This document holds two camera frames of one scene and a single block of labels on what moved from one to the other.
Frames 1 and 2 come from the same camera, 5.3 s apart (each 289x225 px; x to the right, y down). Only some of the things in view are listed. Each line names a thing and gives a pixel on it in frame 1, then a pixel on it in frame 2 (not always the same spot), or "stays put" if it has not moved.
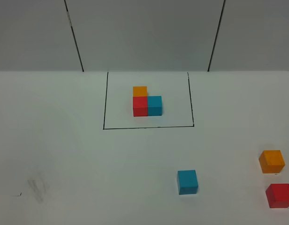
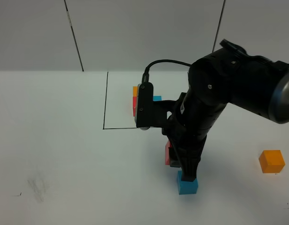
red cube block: (279, 195) to (167, 152)
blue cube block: (187, 182) stays put
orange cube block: (271, 161) stays put
